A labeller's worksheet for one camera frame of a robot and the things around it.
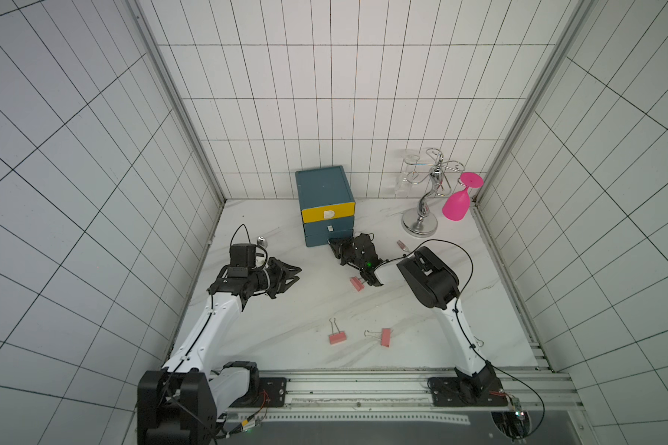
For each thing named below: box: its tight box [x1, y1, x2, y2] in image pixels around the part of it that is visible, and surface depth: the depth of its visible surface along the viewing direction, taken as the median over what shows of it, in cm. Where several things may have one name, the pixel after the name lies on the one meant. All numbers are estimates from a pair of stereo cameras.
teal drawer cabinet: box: [295, 165, 356, 248], surface depth 96 cm
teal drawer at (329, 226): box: [303, 216, 355, 238], surface depth 98 cm
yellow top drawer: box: [300, 202, 357, 224], surface depth 92 cm
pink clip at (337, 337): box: [328, 317, 347, 346], surface depth 85 cm
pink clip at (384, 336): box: [363, 328, 392, 348], surface depth 85 cm
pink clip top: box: [349, 276, 365, 293], surface depth 95 cm
